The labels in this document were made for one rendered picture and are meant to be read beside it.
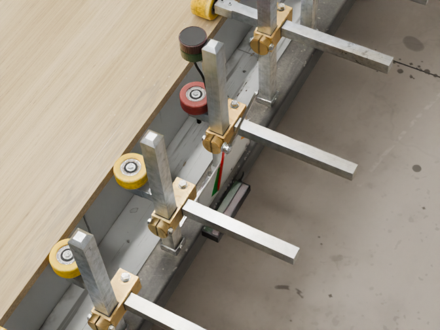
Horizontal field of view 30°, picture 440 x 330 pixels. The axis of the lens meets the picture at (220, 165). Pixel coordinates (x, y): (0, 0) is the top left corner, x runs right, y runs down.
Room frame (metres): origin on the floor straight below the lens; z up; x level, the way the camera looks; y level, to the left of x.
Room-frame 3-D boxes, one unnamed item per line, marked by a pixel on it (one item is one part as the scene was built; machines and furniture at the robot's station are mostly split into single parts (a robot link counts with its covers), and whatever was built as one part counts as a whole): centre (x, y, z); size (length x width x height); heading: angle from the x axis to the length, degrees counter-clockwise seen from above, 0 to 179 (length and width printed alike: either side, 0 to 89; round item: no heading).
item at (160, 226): (0.99, 0.12, 0.84); 0.14 x 0.06 x 0.05; 147
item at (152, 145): (0.97, 0.13, 0.90); 0.04 x 0.04 x 0.48; 57
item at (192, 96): (1.26, 0.04, 0.85); 0.08 x 0.08 x 0.11
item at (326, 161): (1.15, -0.12, 0.84); 0.43 x 0.03 x 0.04; 57
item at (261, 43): (1.41, -0.16, 0.95); 0.14 x 0.06 x 0.05; 147
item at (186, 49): (1.20, 0.03, 1.15); 0.06 x 0.06 x 0.02
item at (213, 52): (1.18, -0.01, 0.92); 0.04 x 0.04 x 0.48; 57
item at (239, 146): (1.14, -0.01, 0.75); 0.26 x 0.01 x 0.10; 147
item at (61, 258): (0.85, 0.34, 0.85); 0.08 x 0.08 x 0.11
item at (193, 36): (1.20, 0.03, 1.05); 0.06 x 0.06 x 0.22; 57
